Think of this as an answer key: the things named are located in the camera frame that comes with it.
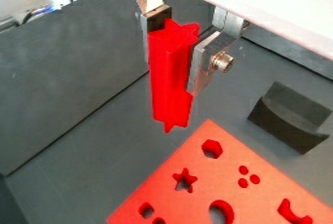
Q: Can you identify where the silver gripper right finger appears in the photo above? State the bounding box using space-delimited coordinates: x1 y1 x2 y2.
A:
186 30 240 96

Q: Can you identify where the black curved foam block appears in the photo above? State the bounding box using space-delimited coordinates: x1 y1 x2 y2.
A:
248 82 332 154

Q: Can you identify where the red shape-sorter block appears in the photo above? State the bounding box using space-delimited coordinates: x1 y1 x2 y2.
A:
107 121 333 224

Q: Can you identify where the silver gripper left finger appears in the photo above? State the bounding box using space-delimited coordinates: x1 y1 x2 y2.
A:
135 0 171 60

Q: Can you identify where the red star-shaped peg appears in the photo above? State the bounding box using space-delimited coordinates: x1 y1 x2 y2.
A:
149 19 201 132

